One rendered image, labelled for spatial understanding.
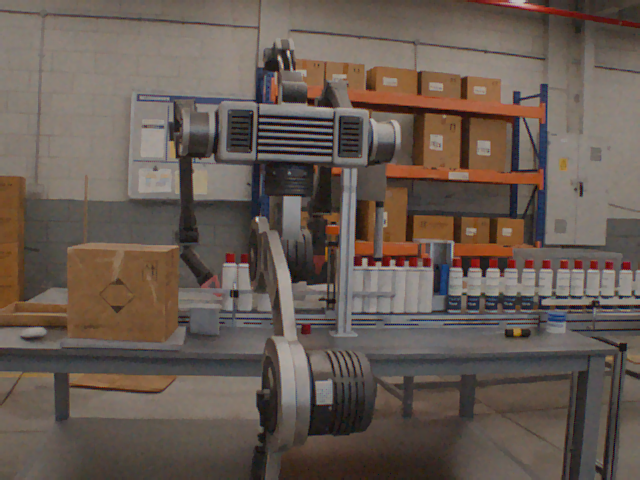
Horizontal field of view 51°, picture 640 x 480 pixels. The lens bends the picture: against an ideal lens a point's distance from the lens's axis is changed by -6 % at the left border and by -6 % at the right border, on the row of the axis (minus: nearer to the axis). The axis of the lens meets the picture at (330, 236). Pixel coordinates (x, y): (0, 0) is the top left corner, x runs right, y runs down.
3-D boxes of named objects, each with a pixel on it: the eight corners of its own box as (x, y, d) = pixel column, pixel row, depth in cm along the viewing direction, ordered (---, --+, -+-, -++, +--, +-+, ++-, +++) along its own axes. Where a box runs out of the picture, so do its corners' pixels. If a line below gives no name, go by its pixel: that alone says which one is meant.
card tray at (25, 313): (94, 315, 257) (94, 304, 256) (80, 327, 231) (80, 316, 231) (14, 312, 252) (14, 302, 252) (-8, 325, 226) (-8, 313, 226)
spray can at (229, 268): (236, 309, 254) (237, 252, 253) (236, 312, 249) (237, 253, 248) (221, 309, 254) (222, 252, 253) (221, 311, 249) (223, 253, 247)
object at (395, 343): (480, 299, 355) (480, 295, 355) (618, 354, 226) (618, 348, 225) (51, 292, 322) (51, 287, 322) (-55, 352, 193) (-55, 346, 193)
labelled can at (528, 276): (529, 311, 272) (532, 259, 271) (535, 313, 267) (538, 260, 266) (517, 311, 271) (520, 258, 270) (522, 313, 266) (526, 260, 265)
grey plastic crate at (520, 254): (582, 280, 469) (584, 248, 468) (621, 288, 431) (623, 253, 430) (509, 282, 450) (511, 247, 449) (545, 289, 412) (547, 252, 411)
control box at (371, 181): (385, 201, 253) (387, 147, 252) (367, 200, 238) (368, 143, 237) (359, 200, 258) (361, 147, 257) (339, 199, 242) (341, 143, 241)
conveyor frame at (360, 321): (527, 322, 275) (528, 310, 275) (539, 327, 264) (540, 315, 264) (95, 318, 249) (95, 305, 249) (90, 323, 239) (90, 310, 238)
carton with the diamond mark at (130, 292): (178, 327, 230) (179, 245, 228) (164, 342, 206) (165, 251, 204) (89, 323, 229) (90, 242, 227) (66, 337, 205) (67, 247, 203)
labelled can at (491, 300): (494, 311, 270) (497, 258, 269) (499, 313, 264) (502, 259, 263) (482, 311, 269) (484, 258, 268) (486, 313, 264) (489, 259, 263)
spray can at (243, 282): (251, 310, 255) (252, 253, 254) (251, 312, 250) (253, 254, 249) (236, 309, 254) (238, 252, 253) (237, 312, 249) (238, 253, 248)
